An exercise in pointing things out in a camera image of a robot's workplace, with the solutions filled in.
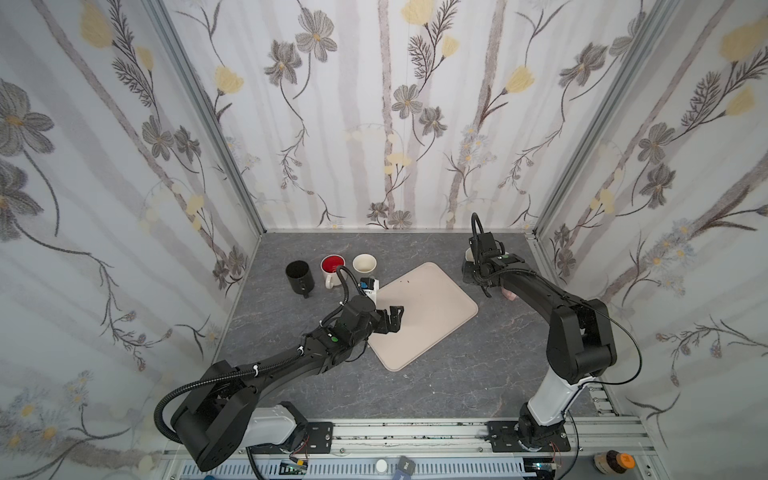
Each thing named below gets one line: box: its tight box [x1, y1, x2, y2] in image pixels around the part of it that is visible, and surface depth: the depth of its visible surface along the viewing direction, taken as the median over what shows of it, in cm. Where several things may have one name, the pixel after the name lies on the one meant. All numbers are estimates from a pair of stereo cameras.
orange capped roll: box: [593, 450, 637, 475], surface depth 67 cm
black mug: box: [285, 260, 315, 299], surface depth 99 cm
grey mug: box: [352, 252, 378, 274], surface depth 101 cm
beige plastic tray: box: [368, 261, 479, 372], surface depth 102 cm
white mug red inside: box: [320, 254, 347, 290], surface depth 103 cm
